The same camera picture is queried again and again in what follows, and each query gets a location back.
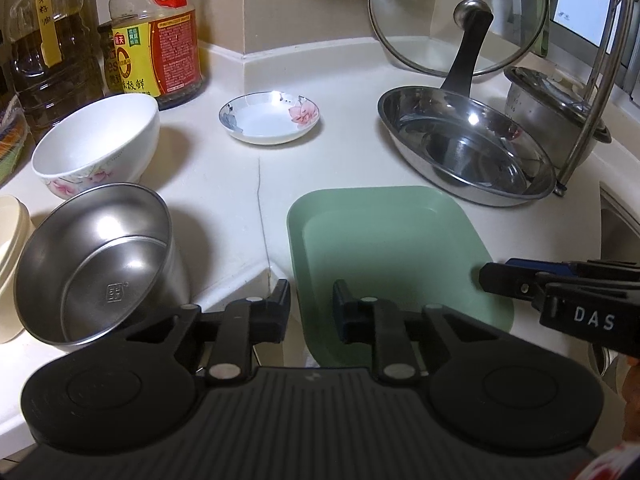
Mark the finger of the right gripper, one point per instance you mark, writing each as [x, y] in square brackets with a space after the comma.
[528, 285]
[592, 269]

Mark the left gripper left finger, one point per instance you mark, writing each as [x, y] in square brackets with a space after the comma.
[236, 330]

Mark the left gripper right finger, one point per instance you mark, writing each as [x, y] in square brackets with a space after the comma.
[379, 324]

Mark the green square plastic plate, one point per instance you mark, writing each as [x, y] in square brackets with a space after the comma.
[411, 245]

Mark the person's right hand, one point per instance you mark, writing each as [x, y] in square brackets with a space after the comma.
[631, 395]

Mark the stainless steel sink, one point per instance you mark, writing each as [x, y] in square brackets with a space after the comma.
[619, 242]

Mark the large stainless steel basin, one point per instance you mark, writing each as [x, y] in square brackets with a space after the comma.
[466, 147]

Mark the stainless steel bowl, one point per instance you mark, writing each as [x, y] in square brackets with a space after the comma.
[103, 259]

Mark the steel pot with lid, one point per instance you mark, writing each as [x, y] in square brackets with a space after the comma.
[551, 115]

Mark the small floral ceramic dish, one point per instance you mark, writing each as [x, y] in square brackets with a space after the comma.
[269, 117]

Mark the white floral ceramic bowl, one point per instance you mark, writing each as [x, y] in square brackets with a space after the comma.
[110, 140]

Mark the cream plastic bowl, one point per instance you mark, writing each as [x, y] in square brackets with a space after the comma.
[16, 228]

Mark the glass pot lid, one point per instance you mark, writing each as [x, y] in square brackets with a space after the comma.
[425, 35]

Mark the soy sauce bottle red label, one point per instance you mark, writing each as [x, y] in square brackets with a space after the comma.
[156, 49]

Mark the colourful striped bowl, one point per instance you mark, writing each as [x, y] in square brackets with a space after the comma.
[14, 133]

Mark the dark oil bottle yellow label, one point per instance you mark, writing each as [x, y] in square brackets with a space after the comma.
[52, 63]

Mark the black lid handle stand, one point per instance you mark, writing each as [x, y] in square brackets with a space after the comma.
[474, 17]

